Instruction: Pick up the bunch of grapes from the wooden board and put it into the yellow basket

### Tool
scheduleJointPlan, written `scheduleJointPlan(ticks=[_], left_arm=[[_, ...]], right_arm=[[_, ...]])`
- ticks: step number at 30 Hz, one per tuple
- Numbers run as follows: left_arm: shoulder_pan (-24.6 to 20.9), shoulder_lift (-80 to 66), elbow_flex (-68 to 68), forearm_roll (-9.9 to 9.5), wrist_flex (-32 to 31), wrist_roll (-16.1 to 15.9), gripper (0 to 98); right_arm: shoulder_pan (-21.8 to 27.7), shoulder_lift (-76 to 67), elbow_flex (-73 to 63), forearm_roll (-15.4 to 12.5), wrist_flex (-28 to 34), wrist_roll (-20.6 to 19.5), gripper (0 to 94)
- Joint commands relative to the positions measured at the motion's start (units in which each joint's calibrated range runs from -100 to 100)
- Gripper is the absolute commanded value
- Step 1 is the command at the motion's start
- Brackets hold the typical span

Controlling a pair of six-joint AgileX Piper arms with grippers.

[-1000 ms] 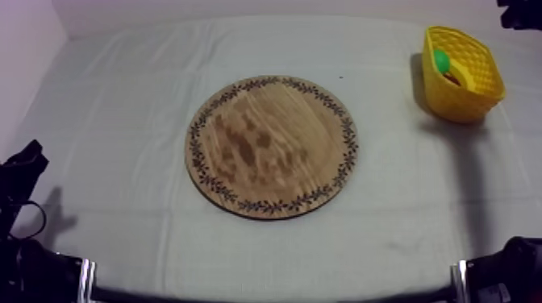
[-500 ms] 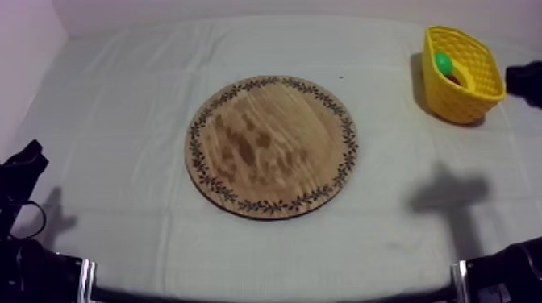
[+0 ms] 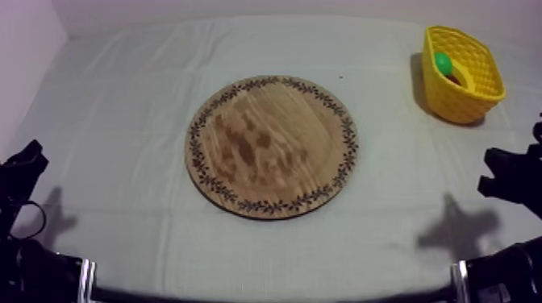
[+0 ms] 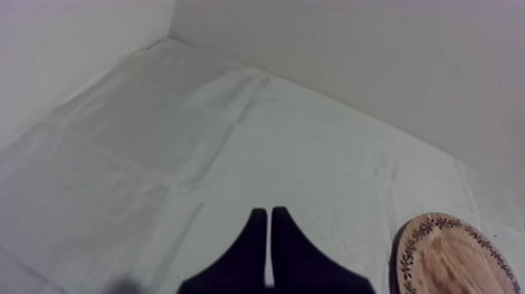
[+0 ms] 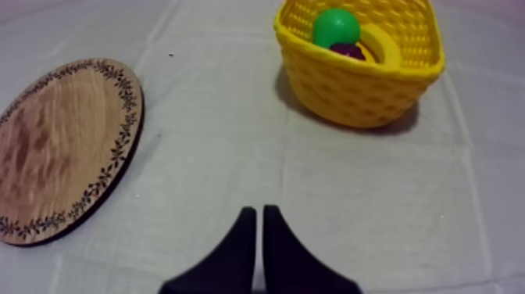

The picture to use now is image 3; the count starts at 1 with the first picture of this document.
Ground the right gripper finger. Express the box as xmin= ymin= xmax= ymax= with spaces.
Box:
xmin=477 ymin=174 xmax=510 ymax=201
xmin=483 ymin=146 xmax=511 ymax=176

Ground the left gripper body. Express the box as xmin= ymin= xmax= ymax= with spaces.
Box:
xmin=0 ymin=139 xmax=50 ymax=205

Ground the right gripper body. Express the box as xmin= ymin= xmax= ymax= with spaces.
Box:
xmin=506 ymin=143 xmax=542 ymax=220

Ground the yellow plastic basket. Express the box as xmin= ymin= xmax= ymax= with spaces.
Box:
xmin=421 ymin=25 xmax=507 ymax=126

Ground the round wooden board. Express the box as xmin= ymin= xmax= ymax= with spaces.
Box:
xmin=184 ymin=74 xmax=360 ymax=221

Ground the yellow toy banana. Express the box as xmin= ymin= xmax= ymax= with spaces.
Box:
xmin=451 ymin=63 xmax=477 ymax=93

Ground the silver metal bar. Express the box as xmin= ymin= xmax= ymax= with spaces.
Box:
xmin=77 ymin=258 xmax=97 ymax=303
xmin=450 ymin=259 xmax=469 ymax=303

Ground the green toy pear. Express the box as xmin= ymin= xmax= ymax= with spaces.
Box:
xmin=433 ymin=52 xmax=454 ymax=77

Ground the black cable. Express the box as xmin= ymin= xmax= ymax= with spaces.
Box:
xmin=7 ymin=200 xmax=48 ymax=242

